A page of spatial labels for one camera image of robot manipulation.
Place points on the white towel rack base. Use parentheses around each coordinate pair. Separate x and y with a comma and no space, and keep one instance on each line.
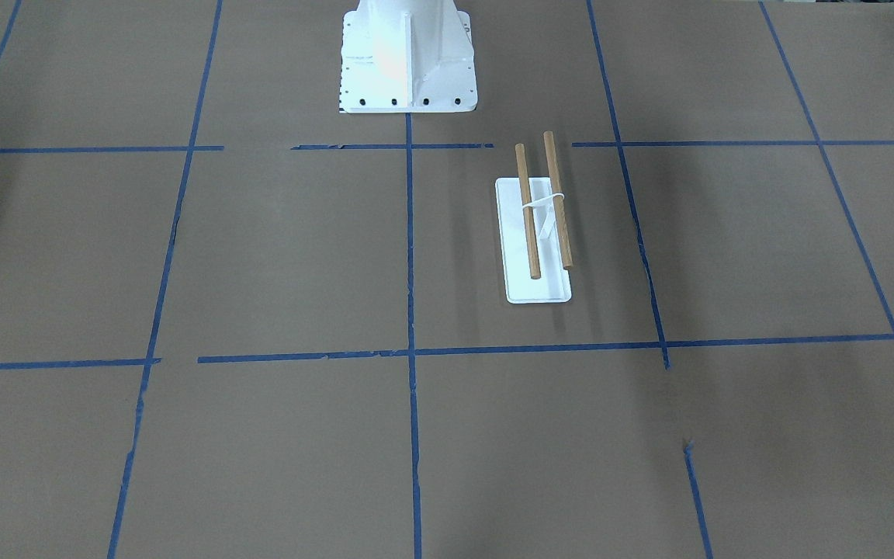
(554,287)

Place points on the wooden rack rod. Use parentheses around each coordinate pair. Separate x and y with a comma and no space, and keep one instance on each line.
(562,230)
(528,212)

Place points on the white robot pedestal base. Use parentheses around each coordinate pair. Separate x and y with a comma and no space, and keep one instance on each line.
(407,57)

